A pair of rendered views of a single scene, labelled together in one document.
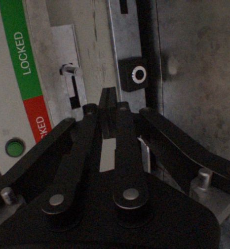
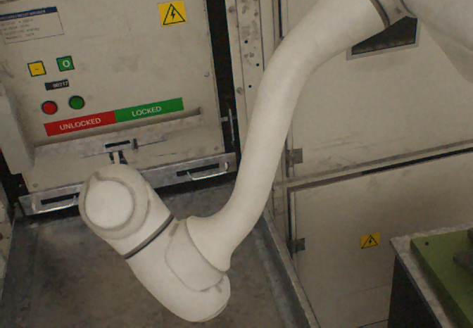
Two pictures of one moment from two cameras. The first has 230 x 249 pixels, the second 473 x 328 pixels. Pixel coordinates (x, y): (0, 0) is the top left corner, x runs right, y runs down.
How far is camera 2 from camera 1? 0.99 m
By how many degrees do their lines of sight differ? 33
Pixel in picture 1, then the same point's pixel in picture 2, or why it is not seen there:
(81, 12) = (175, 145)
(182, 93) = not seen: hidden behind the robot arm
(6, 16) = (171, 102)
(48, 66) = (139, 132)
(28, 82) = (127, 114)
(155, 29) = (167, 197)
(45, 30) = (161, 130)
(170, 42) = not seen: hidden behind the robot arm
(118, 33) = (162, 171)
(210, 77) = not seen: hidden behind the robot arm
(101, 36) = (159, 159)
